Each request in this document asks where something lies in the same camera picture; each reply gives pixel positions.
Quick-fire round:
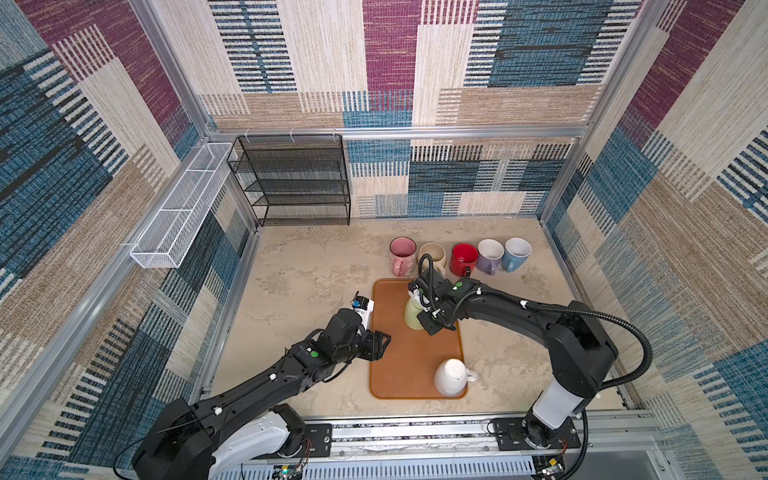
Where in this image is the light green mug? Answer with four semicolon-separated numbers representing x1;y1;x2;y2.
404;298;424;331

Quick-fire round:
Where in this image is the orange plastic tray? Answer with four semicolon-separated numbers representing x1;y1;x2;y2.
370;278;464;400

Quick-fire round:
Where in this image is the white mug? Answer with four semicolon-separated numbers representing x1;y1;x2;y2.
434;358;479;398

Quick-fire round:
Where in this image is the cream marbled mug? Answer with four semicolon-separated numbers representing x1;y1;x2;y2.
418;242;447;276

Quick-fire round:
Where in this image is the red mug black handle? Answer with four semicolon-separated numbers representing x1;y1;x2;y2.
449;243;479;278

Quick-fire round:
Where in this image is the pink ghost pattern mug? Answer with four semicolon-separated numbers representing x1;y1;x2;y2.
389;236;417;277

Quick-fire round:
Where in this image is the purple mug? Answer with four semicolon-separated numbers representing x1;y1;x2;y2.
476;239;505;275

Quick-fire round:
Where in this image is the blue mug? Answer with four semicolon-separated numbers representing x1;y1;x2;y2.
502;237;532;273

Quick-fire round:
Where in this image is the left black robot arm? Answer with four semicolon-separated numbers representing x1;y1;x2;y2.
131;308;391;479

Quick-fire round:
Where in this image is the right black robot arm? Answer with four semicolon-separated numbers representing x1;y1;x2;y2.
408;254;653;449

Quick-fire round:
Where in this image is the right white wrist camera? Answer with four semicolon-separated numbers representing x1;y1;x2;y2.
408;282;429;310

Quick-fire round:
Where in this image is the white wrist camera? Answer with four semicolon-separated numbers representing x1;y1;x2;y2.
351;293;374;329
408;282;429;310

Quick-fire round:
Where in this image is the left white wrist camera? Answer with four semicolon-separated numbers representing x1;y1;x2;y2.
351;293;374;329

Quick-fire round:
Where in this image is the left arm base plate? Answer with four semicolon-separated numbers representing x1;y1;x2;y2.
300;423;333;459

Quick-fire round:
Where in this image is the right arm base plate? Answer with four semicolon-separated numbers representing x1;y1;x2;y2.
489;415;582;451

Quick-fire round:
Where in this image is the black wire shelf rack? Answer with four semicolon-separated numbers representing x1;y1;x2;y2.
229;134;351;227

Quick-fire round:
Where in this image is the white wire mesh basket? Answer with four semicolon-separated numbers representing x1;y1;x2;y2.
130;143;233;269

